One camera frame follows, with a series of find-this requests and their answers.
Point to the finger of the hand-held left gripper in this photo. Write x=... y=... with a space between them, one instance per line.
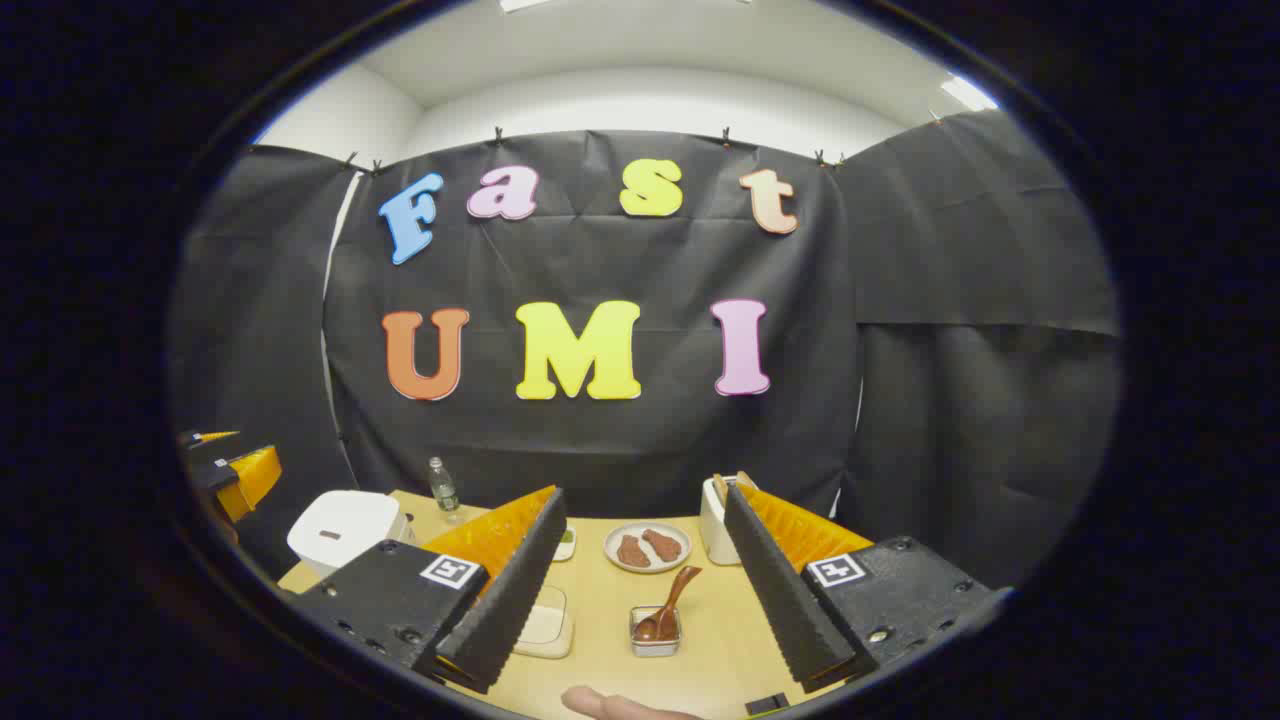
x=252 y=480
x=212 y=437

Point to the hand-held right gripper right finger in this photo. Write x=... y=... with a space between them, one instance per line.
x=785 y=600

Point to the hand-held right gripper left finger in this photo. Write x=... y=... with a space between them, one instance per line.
x=510 y=600

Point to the clear box of rice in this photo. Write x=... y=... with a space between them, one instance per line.
x=548 y=625

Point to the white rice cooker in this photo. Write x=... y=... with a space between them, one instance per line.
x=340 y=525

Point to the brown wooden spoon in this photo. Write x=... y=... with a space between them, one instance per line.
x=668 y=610

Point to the clear chopstick holder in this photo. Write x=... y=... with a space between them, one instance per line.
x=655 y=648

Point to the white divided bean dish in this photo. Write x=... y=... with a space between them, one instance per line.
x=566 y=545

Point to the white toaster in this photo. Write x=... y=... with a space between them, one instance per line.
x=715 y=530

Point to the toast bread slice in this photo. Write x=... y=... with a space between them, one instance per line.
x=719 y=487
x=745 y=478

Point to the clear plastic water bottle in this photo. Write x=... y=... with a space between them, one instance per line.
x=443 y=488

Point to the white round plate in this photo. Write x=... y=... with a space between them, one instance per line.
x=648 y=565

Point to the black backdrop cloth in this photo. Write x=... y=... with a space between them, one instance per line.
x=600 y=440

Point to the ceiling light panel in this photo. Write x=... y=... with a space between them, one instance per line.
x=968 y=93
x=525 y=3

